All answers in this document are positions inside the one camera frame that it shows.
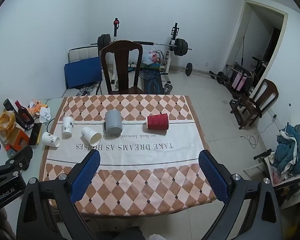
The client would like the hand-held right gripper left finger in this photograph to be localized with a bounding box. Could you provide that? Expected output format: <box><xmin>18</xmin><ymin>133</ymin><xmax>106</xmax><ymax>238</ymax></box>
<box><xmin>16</xmin><ymin>150</ymin><xmax>102</xmax><ymax>240</ymax></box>

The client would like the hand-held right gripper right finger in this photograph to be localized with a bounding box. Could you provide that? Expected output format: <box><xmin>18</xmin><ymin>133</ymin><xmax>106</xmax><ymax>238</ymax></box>
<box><xmin>198</xmin><ymin>149</ymin><xmax>283</xmax><ymax>240</ymax></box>

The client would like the white paper cup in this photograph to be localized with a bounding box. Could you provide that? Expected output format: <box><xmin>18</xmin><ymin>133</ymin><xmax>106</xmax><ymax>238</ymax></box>
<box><xmin>41</xmin><ymin>131</ymin><xmax>60</xmax><ymax>148</ymax></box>
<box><xmin>62</xmin><ymin>115</ymin><xmax>75</xmax><ymax>139</ymax></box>
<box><xmin>81</xmin><ymin>126</ymin><xmax>101</xmax><ymax>147</ymax></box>

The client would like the grey cup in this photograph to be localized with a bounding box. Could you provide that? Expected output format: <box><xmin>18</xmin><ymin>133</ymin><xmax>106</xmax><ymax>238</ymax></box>
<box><xmin>104</xmin><ymin>109</ymin><xmax>123</xmax><ymax>134</ymax></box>

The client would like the red ribbed paper cup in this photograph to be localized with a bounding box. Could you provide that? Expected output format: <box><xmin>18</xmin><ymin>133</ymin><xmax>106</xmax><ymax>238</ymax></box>
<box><xmin>146</xmin><ymin>113</ymin><xmax>169</xmax><ymax>131</ymax></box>

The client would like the orange cardboard box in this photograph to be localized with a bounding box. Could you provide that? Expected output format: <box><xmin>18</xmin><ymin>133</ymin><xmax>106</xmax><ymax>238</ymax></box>
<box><xmin>4</xmin><ymin>127</ymin><xmax>30</xmax><ymax>151</ymax></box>

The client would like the orange plastic bag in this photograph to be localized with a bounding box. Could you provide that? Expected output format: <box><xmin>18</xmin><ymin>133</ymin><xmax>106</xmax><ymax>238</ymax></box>
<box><xmin>0</xmin><ymin>110</ymin><xmax>17</xmax><ymax>144</ymax></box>

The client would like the black smartphone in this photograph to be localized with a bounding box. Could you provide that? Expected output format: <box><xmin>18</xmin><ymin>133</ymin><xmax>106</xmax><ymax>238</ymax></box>
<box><xmin>28</xmin><ymin>122</ymin><xmax>43</xmax><ymax>146</ymax></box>

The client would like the dark red bottle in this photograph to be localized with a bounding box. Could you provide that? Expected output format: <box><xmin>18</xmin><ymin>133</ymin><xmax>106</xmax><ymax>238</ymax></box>
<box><xmin>14</xmin><ymin>100</ymin><xmax>35</xmax><ymax>128</ymax></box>

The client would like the black bottle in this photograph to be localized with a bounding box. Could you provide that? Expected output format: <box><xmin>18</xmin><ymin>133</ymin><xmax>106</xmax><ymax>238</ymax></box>
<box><xmin>3</xmin><ymin>98</ymin><xmax>28</xmax><ymax>130</ymax></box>

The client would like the crumpled white tissue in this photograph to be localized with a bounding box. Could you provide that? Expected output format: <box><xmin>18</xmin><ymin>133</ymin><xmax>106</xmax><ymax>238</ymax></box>
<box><xmin>38</xmin><ymin>107</ymin><xmax>51</xmax><ymax>123</ymax></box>

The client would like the orange snack wrapper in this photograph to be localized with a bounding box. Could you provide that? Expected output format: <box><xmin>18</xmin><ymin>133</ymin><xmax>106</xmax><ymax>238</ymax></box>
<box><xmin>27</xmin><ymin>99</ymin><xmax>42</xmax><ymax>117</ymax></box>

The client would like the checkered printed tablecloth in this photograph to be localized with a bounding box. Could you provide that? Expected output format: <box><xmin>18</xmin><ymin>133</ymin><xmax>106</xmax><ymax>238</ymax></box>
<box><xmin>39</xmin><ymin>94</ymin><xmax>217</xmax><ymax>215</ymax></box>

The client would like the laundry cart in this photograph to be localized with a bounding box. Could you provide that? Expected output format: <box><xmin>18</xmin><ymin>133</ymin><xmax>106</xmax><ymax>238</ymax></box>
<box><xmin>244</xmin><ymin>149</ymin><xmax>300</xmax><ymax>207</ymax></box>

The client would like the pile of blue clothes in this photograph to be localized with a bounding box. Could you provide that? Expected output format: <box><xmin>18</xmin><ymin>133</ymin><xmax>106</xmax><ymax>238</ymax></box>
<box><xmin>269</xmin><ymin>123</ymin><xmax>300</xmax><ymax>183</ymax></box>

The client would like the dark wooden chair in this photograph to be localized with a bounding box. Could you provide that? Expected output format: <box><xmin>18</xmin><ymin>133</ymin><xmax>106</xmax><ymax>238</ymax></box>
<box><xmin>100</xmin><ymin>40</ymin><xmax>144</xmax><ymax>96</ymax></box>
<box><xmin>230</xmin><ymin>78</ymin><xmax>279</xmax><ymax>130</ymax></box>

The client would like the black dumbbell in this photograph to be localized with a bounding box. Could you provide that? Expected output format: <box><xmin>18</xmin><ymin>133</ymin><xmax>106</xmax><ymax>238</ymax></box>
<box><xmin>209</xmin><ymin>71</ymin><xmax>231</xmax><ymax>84</ymax></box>

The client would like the blue folding chair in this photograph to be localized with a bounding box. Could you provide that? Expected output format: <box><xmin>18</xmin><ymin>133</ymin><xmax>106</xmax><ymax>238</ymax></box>
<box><xmin>64</xmin><ymin>47</ymin><xmax>103</xmax><ymax>96</ymax></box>

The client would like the small barbell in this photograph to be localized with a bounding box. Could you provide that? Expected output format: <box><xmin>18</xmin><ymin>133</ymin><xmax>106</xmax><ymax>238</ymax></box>
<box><xmin>183</xmin><ymin>62</ymin><xmax>215</xmax><ymax>78</ymax></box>

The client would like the white weight bench rack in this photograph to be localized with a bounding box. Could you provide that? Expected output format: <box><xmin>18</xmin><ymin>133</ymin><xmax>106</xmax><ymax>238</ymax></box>
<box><xmin>107</xmin><ymin>17</ymin><xmax>181</xmax><ymax>87</ymax></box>

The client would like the long barbell with black plates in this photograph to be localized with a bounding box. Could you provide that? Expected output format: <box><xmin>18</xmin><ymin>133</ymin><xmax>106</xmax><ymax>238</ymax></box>
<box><xmin>91</xmin><ymin>33</ymin><xmax>193</xmax><ymax>57</ymax></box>

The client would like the white red plastic bag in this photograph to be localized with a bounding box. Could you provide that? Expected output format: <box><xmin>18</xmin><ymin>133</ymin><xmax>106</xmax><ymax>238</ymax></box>
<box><xmin>142</xmin><ymin>48</ymin><xmax>163</xmax><ymax>66</ymax></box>

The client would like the black table cable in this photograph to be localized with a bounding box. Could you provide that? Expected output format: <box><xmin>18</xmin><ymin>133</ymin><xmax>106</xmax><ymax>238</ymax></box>
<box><xmin>45</xmin><ymin>118</ymin><xmax>56</xmax><ymax>133</ymax></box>

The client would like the black floor cable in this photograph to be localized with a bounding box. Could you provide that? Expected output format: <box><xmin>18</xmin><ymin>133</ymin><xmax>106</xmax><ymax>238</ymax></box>
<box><xmin>241</xmin><ymin>116</ymin><xmax>277</xmax><ymax>148</ymax></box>

